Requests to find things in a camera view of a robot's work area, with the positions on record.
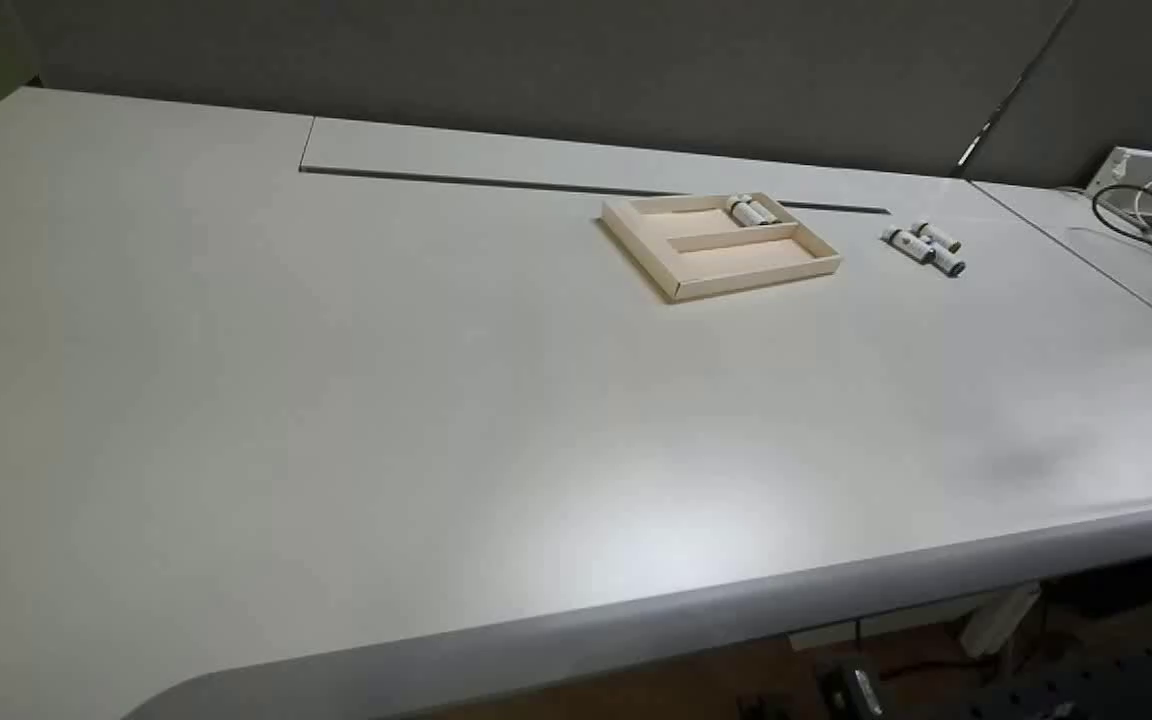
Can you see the light wooden compartment tray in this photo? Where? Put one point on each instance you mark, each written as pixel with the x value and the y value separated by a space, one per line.
pixel 700 274

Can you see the dark grey partition panel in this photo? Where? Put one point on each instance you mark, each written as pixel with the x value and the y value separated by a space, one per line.
pixel 538 65

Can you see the small dark floor device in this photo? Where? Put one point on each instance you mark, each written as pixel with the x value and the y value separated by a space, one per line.
pixel 855 690

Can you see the white power strip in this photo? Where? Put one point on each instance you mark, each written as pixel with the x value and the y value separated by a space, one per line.
pixel 1001 619

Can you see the black perforated breadboard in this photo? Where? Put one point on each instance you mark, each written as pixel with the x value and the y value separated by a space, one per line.
pixel 1108 682

